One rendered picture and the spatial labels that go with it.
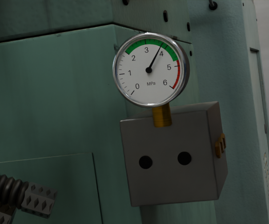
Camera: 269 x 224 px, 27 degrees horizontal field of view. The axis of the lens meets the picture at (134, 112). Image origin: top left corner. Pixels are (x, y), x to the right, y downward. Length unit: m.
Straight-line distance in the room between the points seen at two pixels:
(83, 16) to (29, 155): 0.15
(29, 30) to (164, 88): 0.17
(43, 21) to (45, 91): 0.07
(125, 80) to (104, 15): 0.09
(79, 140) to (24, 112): 0.06
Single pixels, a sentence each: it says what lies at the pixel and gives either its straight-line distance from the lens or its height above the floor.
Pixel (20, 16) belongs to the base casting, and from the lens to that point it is 0.57.
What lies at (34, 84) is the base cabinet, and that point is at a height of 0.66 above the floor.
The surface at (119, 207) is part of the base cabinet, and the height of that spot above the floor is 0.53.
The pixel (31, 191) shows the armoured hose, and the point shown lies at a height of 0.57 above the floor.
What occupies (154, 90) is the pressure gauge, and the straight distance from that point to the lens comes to 0.46.
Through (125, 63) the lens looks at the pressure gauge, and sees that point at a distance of 0.47.
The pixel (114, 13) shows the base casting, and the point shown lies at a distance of 0.54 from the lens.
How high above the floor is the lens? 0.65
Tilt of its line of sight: 3 degrees down
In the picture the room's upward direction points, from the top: 8 degrees counter-clockwise
